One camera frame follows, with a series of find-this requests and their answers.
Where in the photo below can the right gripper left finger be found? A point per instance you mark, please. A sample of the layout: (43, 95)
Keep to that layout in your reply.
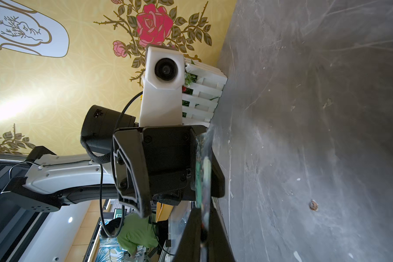
(189, 246)

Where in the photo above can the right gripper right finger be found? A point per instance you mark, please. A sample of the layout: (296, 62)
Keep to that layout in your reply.
(219, 249)

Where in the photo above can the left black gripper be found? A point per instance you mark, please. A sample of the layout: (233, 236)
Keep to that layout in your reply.
(149, 163)

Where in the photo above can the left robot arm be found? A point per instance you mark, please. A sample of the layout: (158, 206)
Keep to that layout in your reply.
(54, 181)

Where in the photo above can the person in green shirt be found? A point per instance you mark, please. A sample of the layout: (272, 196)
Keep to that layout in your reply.
(134, 232)

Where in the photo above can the colourful flower bouquet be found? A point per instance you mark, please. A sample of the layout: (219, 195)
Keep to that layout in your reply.
(203, 88)

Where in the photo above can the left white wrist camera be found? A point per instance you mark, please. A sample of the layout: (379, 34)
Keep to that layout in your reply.
(162, 92)

